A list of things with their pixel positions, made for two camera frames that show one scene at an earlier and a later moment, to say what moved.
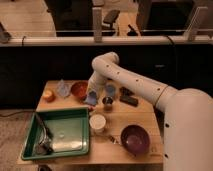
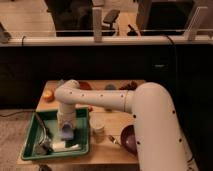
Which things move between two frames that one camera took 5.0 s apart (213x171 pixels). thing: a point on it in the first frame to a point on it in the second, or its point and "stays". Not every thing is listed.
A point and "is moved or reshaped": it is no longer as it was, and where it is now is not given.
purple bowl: (135, 139) stays
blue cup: (92, 97) is moved or reshaped
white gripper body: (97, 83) to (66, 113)
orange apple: (49, 96) stays
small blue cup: (110, 90) stays
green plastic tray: (58, 133) stays
